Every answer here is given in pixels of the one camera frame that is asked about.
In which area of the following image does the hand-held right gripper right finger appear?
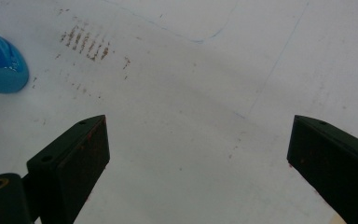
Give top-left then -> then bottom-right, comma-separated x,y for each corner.
286,114 -> 358,224

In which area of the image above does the blue bottle with white cap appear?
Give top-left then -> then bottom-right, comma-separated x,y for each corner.
0,28 -> 31,94

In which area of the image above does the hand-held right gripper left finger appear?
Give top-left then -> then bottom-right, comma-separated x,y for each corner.
26,114 -> 111,224

